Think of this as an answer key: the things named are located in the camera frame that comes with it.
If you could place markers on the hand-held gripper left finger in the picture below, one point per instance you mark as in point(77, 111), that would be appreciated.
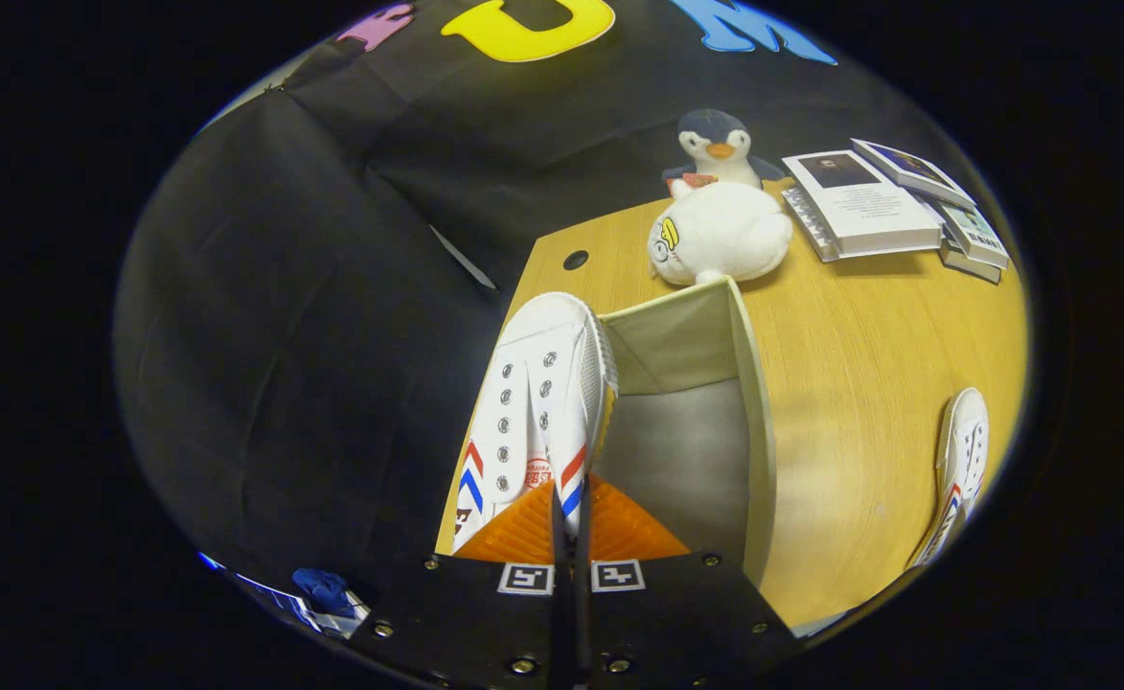
point(485, 613)

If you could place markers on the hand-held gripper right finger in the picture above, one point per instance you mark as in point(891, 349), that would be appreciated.
point(667, 613)

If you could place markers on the grey fabric storage box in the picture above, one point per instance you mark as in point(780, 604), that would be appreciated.
point(686, 450)

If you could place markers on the white striped canvas shoe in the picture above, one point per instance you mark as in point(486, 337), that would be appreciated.
point(542, 335)
point(966, 431)

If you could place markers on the blue crumpled cloth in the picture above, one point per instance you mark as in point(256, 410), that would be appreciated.
point(322, 586)

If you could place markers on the white plush toy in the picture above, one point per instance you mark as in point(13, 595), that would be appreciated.
point(724, 235)

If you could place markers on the white book with dark photo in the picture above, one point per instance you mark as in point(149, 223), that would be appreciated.
point(868, 206)

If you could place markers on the dark cover book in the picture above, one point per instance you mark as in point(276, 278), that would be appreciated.
point(969, 264)

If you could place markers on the penguin plush toy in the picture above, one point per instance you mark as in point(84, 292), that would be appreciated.
point(718, 134)

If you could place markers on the book with teal cover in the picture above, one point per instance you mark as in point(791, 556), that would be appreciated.
point(978, 235)

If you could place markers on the book with blue cover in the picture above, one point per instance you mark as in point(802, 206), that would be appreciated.
point(911, 168)

